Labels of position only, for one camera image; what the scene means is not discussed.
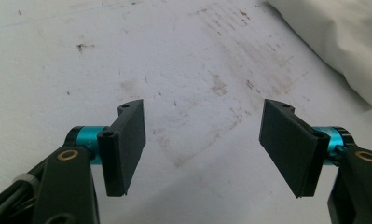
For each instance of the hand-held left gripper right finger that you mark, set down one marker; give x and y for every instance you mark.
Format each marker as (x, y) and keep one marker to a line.
(286, 146)

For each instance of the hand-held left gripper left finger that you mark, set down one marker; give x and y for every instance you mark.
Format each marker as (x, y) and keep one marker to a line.
(124, 149)

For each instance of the white table mat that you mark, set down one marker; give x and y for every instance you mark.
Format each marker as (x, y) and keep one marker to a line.
(174, 62)

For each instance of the white printed tank top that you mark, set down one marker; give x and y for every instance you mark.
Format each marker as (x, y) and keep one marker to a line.
(339, 37)

